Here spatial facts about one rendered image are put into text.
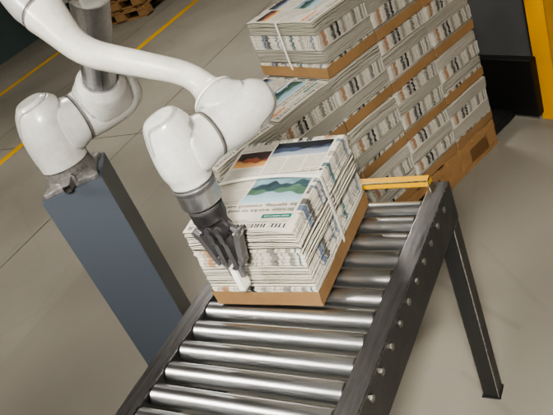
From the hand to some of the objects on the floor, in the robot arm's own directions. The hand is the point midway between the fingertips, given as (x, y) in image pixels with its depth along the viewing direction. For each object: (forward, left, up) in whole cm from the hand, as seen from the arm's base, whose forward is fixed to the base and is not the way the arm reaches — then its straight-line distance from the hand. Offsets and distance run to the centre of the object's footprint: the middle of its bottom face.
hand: (239, 275), depth 148 cm
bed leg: (+53, +21, -93) cm, 109 cm away
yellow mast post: (+155, +156, -93) cm, 239 cm away
